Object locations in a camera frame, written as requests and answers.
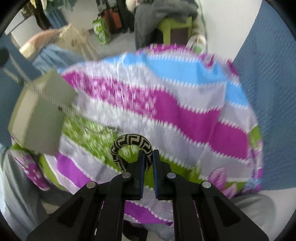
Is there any black cream woven bangle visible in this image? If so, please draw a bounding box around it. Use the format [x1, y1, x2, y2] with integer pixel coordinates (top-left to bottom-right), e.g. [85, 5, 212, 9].
[111, 133, 152, 172]

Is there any silver ball chain necklace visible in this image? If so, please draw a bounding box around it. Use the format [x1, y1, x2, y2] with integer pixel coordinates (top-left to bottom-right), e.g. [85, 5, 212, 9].
[2, 55, 121, 133]

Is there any grey-green jewelry box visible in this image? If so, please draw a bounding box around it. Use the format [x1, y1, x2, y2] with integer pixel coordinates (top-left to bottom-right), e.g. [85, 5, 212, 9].
[8, 70, 77, 156]

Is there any colourful floral striped pillow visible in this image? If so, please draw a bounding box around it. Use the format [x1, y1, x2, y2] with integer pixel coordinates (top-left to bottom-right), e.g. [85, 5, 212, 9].
[10, 44, 265, 227]

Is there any light blue cloth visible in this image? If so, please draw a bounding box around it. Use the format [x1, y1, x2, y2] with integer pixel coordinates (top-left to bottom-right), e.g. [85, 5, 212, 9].
[32, 44, 85, 73]

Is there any blue quilted bedspread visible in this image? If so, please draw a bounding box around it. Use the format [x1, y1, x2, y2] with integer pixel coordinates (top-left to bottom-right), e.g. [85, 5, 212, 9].
[234, 1, 295, 190]

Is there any beige tote bag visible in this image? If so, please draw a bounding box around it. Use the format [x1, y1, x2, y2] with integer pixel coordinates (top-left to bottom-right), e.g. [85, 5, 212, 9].
[54, 24, 99, 61]

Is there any green white carton box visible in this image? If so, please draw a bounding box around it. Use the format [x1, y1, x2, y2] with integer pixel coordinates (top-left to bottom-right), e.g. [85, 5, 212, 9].
[92, 16, 111, 45]

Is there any green plastic stool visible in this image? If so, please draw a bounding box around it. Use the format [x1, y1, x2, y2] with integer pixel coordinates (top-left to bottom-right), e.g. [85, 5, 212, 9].
[157, 16, 192, 45]

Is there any grey clothing pile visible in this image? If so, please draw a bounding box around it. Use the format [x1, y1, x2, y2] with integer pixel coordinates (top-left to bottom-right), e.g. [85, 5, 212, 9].
[134, 1, 198, 50]

